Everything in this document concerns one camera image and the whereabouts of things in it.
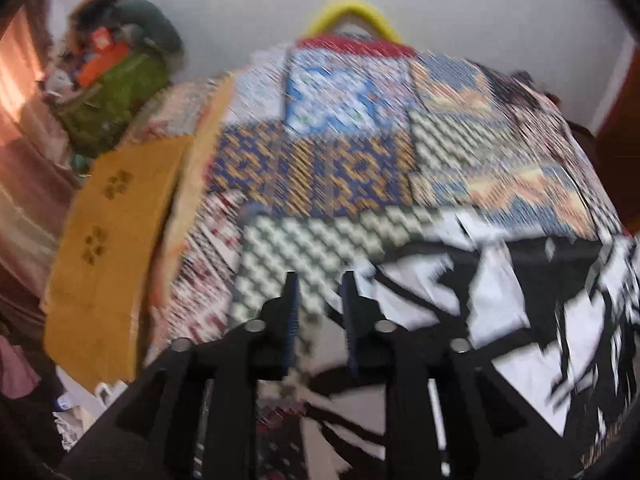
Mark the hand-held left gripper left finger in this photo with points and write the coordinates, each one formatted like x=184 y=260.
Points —
x=290 y=310

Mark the wooden wardrobe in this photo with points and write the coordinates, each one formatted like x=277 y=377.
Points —
x=620 y=145

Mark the white plastic bag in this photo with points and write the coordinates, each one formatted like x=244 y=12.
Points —
x=85 y=410

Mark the wooden lap desk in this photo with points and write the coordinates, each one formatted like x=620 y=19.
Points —
x=110 y=260

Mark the green storage bag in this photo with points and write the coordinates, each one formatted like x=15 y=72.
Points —
x=112 y=105

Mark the yellow foam tube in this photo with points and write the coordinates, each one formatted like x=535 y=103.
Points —
x=355 y=10

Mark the orange box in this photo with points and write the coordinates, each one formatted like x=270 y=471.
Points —
x=102 y=62

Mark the pile of clothes and bags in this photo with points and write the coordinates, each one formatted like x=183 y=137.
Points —
x=85 y=35

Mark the patchwork printed blanket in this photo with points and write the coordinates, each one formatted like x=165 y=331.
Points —
x=360 y=160

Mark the black and white patterned shirt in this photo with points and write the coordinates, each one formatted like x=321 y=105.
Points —
x=500 y=320

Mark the pink curtain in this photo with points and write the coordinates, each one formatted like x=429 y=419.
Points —
x=25 y=170

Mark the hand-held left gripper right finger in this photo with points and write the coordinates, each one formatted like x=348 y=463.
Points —
x=350 y=310

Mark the grey plush toy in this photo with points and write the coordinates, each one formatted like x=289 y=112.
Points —
x=150 y=22

